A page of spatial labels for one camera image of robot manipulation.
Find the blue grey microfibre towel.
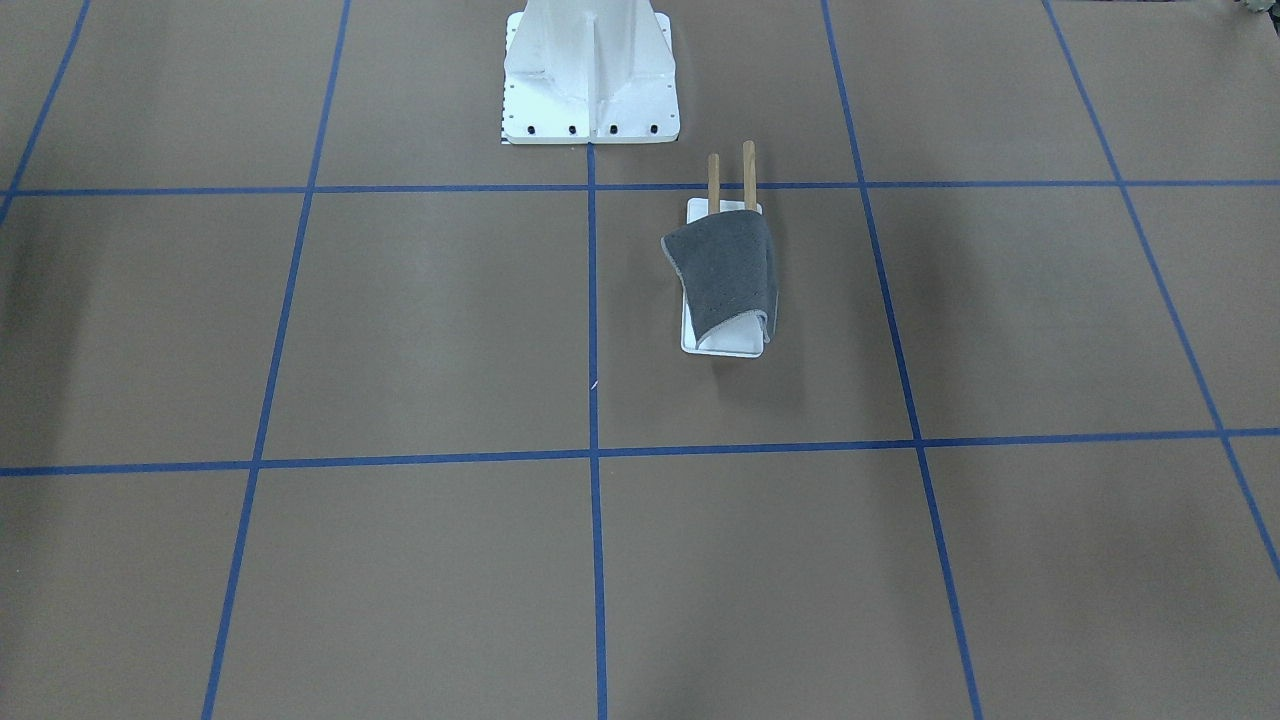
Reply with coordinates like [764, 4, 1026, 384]
[660, 209, 780, 347]

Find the white towel rack base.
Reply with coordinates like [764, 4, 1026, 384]
[680, 197, 765, 357]

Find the wooden rack rod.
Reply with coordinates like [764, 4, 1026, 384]
[742, 140, 758, 211]
[707, 152, 721, 217]

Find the white pedestal column base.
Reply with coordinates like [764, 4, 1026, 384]
[500, 1, 681, 145]

